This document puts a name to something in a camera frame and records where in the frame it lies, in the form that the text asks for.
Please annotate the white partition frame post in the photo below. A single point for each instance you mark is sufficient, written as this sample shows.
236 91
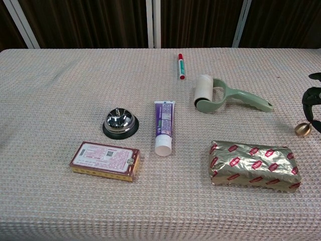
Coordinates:
153 23
22 23
240 23

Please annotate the purple toothpaste tube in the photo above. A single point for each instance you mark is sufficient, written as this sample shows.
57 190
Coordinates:
164 125

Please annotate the red capped marker pen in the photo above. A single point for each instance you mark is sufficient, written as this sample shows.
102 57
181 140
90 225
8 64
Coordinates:
181 66

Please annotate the small golden bell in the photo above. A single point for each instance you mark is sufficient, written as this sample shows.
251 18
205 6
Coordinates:
303 130

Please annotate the beige waffle tablecloth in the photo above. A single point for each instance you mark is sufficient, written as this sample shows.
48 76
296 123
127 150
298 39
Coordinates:
155 150

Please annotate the green lint roller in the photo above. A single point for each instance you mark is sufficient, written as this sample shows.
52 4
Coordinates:
220 98

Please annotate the gold foil wrapped package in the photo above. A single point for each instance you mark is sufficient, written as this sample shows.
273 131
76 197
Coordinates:
253 165

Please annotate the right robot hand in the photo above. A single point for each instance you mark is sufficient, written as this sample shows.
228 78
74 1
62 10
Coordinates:
312 105

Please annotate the chrome desk call bell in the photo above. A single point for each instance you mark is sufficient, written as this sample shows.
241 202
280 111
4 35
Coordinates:
120 124

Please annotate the red bordered flat box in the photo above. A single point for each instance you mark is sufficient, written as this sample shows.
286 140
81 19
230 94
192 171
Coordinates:
105 160

